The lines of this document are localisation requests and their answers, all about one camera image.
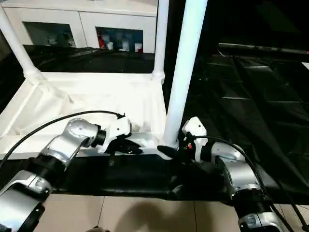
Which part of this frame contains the white plastic table top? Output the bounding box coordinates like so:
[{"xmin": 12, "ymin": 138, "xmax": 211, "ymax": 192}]
[{"xmin": 0, "ymin": 71, "xmax": 178, "ymax": 160}]

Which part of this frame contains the white plastic table leg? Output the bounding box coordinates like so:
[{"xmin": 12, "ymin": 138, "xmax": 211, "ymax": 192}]
[
  {"xmin": 151, "ymin": 0, "xmax": 169, "ymax": 82},
  {"xmin": 0, "ymin": 4, "xmax": 43, "ymax": 80},
  {"xmin": 163, "ymin": 0, "xmax": 208, "ymax": 148}
]

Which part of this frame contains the black mat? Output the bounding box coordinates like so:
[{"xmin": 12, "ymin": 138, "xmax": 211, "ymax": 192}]
[{"xmin": 0, "ymin": 43, "xmax": 309, "ymax": 201}]

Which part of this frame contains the white cabinet with glass doors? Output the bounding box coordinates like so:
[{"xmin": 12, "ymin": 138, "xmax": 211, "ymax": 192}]
[{"xmin": 2, "ymin": 0, "xmax": 159, "ymax": 53}]

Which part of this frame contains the black backdrop cloth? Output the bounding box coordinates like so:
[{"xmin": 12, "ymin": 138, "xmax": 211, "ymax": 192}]
[{"xmin": 156, "ymin": 0, "xmax": 309, "ymax": 49}]

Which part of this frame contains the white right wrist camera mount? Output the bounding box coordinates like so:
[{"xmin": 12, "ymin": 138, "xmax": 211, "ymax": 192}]
[{"xmin": 181, "ymin": 116, "xmax": 208, "ymax": 162}]

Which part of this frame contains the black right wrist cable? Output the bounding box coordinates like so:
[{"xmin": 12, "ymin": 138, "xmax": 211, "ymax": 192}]
[{"xmin": 190, "ymin": 135, "xmax": 307, "ymax": 232}]

